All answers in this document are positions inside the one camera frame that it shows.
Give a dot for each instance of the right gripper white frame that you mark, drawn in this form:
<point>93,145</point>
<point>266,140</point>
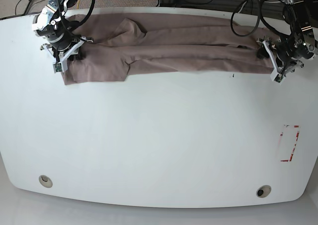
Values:
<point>63,51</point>

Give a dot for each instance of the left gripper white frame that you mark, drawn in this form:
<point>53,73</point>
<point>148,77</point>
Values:
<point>282,63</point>

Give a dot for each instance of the mauve t-shirt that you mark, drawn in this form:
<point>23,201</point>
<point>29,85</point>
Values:
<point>127,44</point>

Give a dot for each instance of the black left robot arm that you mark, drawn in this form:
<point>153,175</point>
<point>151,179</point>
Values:
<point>287,52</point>

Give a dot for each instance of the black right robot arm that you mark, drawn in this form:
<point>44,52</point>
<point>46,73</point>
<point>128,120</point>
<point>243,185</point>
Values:
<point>52,25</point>

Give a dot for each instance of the red tape rectangle marking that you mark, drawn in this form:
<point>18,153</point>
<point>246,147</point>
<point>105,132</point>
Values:
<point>287,142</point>

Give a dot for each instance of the left table grommet hole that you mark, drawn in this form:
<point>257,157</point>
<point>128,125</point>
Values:
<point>45,181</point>

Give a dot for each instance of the table grommet hole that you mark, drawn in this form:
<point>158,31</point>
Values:
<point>45,181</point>
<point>263,191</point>

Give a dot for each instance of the right table grommet hole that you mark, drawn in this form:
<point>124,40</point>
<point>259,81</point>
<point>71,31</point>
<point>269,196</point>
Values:
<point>263,191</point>

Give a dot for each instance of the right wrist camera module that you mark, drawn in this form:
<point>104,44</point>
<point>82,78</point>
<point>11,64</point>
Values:
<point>60,67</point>

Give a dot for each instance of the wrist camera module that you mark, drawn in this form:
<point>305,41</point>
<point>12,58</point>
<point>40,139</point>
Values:
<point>60,67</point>
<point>276,77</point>

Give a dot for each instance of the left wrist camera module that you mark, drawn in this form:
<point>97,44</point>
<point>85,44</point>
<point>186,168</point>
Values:
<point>276,77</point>

